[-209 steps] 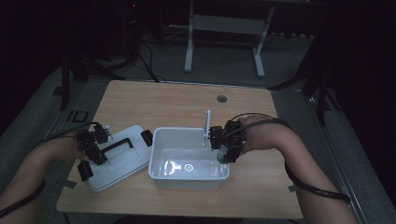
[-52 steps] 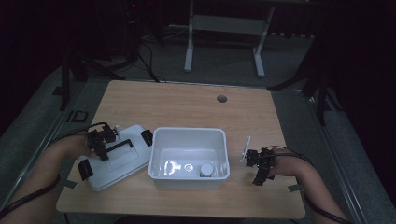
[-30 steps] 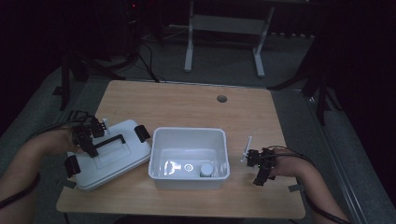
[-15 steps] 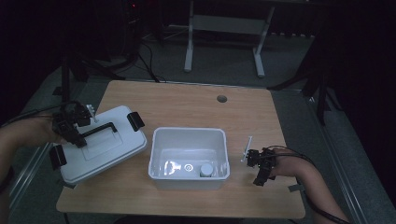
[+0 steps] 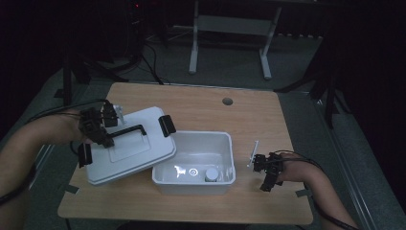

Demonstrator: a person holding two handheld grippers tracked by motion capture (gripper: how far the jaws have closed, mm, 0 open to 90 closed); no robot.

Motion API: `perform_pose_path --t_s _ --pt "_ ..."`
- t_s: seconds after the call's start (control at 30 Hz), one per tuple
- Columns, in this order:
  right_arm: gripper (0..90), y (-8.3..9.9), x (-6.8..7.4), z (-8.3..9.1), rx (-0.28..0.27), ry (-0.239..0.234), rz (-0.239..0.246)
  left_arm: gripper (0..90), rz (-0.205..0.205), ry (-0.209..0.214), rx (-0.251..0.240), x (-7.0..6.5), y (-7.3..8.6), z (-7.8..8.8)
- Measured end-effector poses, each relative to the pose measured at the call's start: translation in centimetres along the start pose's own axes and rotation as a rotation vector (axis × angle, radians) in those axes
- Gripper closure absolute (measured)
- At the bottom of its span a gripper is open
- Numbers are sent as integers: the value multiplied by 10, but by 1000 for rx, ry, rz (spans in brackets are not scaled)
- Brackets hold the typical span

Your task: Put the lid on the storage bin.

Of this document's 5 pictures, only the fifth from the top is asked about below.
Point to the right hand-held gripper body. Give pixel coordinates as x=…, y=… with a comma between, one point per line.
x=271, y=163

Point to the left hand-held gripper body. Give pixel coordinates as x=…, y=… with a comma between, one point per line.
x=92, y=124

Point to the small white-capped bottle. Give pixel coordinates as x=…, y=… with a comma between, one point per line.
x=211, y=174

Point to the white plastic storage box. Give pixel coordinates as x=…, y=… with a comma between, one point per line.
x=198, y=153

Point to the person's left hand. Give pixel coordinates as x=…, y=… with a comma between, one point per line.
x=72, y=126

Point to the person's right hand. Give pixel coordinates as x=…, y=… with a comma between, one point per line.
x=293, y=167

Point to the grey tape piece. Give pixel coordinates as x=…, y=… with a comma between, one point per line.
x=72, y=189
x=303, y=193

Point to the black tripod stand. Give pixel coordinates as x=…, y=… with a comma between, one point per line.
x=330, y=92
x=67, y=83

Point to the dark equipment rack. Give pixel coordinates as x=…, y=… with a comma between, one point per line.
x=135, y=32

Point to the metal floor rail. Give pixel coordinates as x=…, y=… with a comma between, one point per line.
x=348, y=166
x=44, y=153

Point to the white metal desk frame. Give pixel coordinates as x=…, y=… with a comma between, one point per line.
x=234, y=27

